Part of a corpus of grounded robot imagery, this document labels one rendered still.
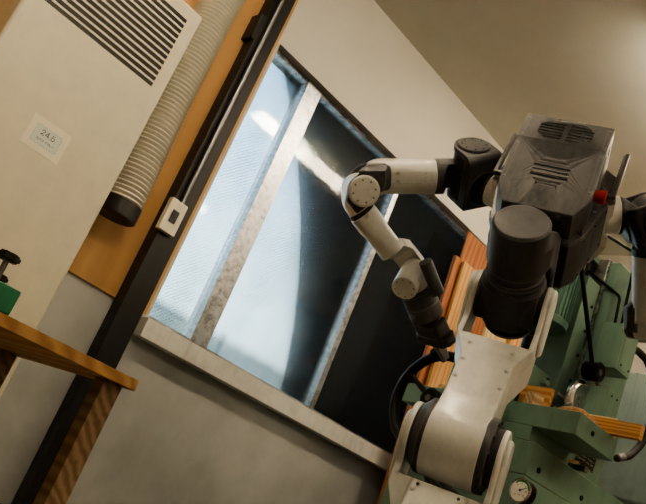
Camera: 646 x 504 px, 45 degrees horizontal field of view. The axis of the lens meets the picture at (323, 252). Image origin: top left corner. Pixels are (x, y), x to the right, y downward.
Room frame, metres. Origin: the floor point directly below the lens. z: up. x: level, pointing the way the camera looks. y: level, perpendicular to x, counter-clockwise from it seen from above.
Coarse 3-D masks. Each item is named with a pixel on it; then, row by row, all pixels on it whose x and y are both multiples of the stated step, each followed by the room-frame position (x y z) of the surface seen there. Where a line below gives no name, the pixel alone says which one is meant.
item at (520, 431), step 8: (504, 424) 2.10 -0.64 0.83; (512, 424) 2.08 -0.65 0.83; (520, 424) 2.06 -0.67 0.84; (512, 432) 2.08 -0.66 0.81; (520, 432) 2.06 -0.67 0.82; (528, 432) 2.04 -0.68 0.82; (536, 432) 2.05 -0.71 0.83; (528, 440) 2.04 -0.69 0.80; (536, 440) 2.05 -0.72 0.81; (544, 440) 2.08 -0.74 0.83; (552, 440) 2.10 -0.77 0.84; (544, 448) 2.08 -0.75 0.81; (552, 448) 2.10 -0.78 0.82; (560, 448) 2.13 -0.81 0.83; (560, 456) 2.13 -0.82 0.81; (568, 456) 2.16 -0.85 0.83
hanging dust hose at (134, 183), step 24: (216, 0) 2.54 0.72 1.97; (240, 0) 2.58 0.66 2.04; (216, 24) 2.55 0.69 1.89; (192, 48) 2.54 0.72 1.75; (216, 48) 2.59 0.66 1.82; (192, 72) 2.55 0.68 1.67; (168, 96) 2.54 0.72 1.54; (192, 96) 2.59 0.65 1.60; (168, 120) 2.55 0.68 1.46; (144, 144) 2.54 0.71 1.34; (168, 144) 2.59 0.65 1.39; (144, 168) 2.55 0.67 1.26; (120, 192) 2.55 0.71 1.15; (144, 192) 2.58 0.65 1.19; (120, 216) 2.58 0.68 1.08
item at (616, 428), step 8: (592, 416) 2.07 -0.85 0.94; (600, 424) 2.05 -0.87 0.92; (608, 424) 2.03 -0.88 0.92; (616, 424) 2.02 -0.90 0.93; (624, 424) 2.00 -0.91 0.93; (632, 424) 1.98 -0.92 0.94; (640, 424) 1.97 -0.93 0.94; (608, 432) 2.03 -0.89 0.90; (616, 432) 2.01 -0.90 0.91; (624, 432) 2.00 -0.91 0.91; (632, 432) 1.98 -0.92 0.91; (640, 432) 1.96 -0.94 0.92; (640, 440) 1.97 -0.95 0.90
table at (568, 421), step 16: (416, 400) 2.36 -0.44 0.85; (512, 416) 2.09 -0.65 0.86; (528, 416) 2.05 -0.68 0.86; (544, 416) 2.01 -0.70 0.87; (560, 416) 1.98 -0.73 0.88; (576, 416) 1.94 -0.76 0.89; (544, 432) 2.05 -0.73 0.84; (560, 432) 1.98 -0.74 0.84; (576, 432) 1.94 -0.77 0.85; (592, 432) 1.97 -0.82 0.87; (576, 448) 2.08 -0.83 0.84; (592, 448) 2.01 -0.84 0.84; (608, 448) 2.04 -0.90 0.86
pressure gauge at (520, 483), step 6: (516, 480) 1.96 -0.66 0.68; (522, 480) 1.95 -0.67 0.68; (510, 486) 1.97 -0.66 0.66; (516, 486) 1.96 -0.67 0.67; (522, 486) 1.95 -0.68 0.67; (528, 486) 1.93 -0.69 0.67; (534, 486) 1.94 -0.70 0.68; (510, 492) 1.97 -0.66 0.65; (516, 492) 1.95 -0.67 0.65; (522, 492) 1.94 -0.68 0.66; (528, 492) 1.93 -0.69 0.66; (534, 492) 1.93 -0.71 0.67; (516, 498) 1.95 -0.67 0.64; (522, 498) 1.94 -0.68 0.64; (528, 498) 1.93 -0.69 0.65; (534, 498) 1.94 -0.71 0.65
